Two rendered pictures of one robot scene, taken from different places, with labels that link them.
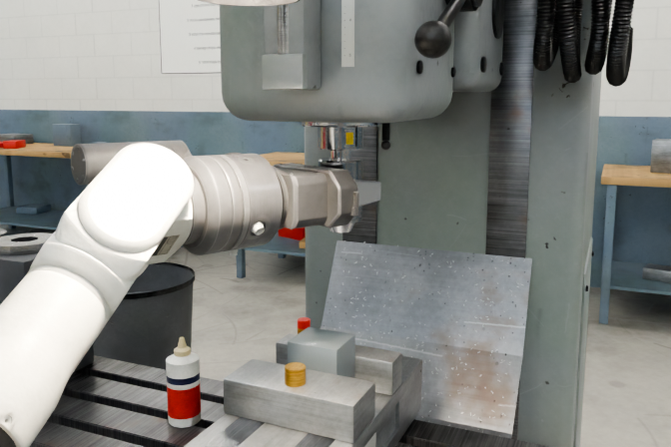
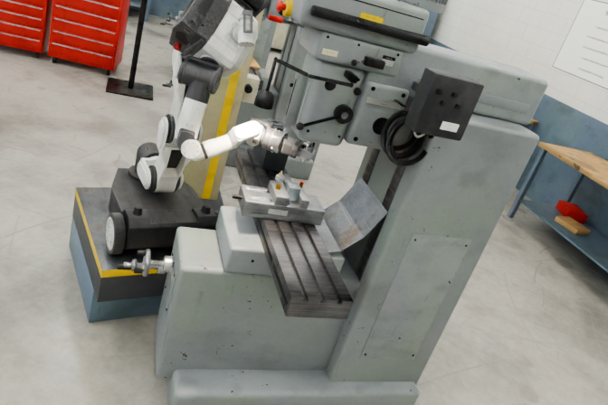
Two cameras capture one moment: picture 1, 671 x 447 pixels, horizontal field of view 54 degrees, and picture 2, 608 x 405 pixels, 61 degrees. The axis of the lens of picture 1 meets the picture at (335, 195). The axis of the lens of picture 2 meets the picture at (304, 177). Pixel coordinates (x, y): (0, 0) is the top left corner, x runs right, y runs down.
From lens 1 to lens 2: 1.70 m
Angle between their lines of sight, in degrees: 45
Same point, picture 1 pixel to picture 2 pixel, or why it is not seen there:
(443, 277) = (369, 204)
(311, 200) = (287, 148)
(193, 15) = (593, 33)
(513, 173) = (395, 182)
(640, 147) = not seen: outside the picture
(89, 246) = (232, 134)
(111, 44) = (534, 34)
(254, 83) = not seen: hidden behind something
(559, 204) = (399, 199)
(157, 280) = not seen: hidden behind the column
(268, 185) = (277, 140)
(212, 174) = (266, 133)
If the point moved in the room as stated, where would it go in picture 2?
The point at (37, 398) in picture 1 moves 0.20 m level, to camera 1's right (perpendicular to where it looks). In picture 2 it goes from (213, 151) to (239, 174)
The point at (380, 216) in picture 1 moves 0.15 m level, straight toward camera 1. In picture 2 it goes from (371, 175) to (346, 176)
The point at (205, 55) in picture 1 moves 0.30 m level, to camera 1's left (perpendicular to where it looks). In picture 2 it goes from (584, 64) to (561, 56)
